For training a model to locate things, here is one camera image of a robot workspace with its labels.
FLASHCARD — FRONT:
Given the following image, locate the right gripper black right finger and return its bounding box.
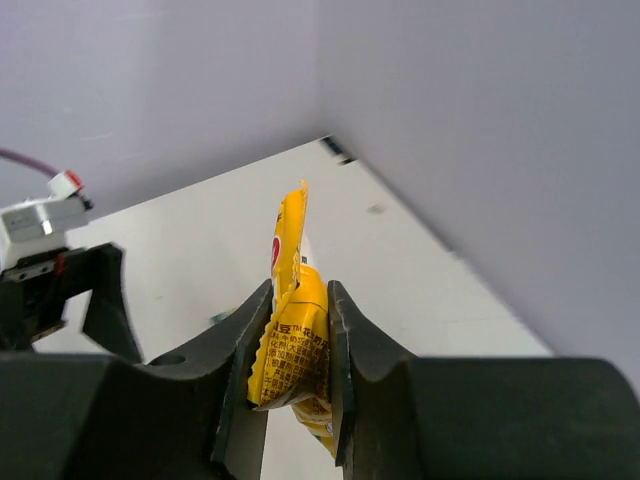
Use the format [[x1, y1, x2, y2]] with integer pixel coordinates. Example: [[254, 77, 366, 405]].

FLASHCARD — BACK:
[[328, 281, 639, 479]]

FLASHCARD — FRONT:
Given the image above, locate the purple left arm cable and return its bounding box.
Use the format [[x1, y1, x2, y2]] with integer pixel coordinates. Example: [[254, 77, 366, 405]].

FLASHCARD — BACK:
[[0, 147, 61, 180]]

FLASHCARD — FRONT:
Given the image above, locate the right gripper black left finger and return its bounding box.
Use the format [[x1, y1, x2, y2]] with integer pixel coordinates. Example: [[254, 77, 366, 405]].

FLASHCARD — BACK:
[[1, 283, 272, 479]]

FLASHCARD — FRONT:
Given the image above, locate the yellow candy packet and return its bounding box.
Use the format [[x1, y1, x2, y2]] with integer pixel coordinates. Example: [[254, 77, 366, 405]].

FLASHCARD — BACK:
[[247, 182, 336, 456]]

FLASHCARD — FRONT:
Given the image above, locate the black XDOF label plate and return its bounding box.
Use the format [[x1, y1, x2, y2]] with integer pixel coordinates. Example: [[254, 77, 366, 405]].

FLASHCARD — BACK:
[[321, 135, 357, 165]]

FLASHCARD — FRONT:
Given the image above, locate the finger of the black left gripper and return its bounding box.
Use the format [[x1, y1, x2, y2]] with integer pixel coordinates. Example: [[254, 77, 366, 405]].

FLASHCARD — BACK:
[[54, 243, 142, 363]]

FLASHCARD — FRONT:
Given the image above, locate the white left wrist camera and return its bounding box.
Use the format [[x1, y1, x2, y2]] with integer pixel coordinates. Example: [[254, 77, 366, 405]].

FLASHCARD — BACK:
[[1, 170, 93, 271]]

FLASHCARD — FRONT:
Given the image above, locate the green snack bag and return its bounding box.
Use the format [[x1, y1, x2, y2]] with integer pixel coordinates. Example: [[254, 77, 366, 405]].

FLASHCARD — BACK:
[[210, 308, 235, 325]]

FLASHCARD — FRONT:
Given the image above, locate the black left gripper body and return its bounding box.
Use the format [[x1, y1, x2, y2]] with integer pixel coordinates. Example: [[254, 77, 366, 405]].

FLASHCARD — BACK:
[[1, 261, 66, 351]]

